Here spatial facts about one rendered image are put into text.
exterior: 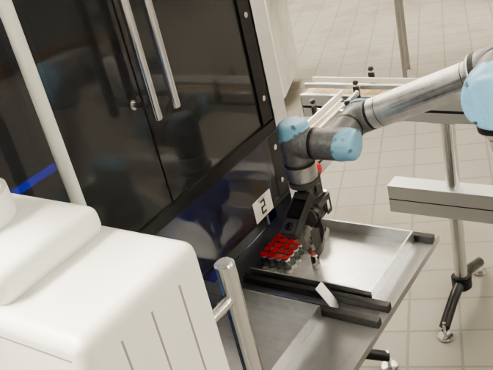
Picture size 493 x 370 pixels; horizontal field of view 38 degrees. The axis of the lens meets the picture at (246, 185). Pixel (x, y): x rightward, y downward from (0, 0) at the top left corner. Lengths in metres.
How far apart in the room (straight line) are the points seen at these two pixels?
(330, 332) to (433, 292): 1.55
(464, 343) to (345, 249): 1.11
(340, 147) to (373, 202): 2.23
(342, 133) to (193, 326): 0.90
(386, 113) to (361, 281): 0.41
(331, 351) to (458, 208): 1.29
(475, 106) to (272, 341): 0.68
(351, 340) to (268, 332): 0.20
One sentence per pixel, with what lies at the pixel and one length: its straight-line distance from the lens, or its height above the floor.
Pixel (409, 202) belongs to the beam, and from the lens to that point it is 2.83.
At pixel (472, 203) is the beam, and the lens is 2.73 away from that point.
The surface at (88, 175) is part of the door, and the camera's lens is 1.40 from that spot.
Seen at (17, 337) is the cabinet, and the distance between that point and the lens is 0.74.
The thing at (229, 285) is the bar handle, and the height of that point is 1.45.
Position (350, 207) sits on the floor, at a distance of 3.80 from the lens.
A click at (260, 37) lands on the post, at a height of 1.43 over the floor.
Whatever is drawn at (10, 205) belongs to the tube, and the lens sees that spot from 0.85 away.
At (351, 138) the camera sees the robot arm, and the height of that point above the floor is 1.26.
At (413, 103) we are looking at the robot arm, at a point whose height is 1.29.
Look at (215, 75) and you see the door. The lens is 1.69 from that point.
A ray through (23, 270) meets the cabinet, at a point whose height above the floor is 1.57.
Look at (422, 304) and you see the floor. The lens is 3.09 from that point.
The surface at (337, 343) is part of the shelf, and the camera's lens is 1.61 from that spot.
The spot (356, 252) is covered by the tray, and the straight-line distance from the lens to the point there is 1.87.
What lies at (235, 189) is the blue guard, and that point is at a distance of 1.76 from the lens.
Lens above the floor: 1.93
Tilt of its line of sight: 27 degrees down
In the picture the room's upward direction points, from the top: 14 degrees counter-clockwise
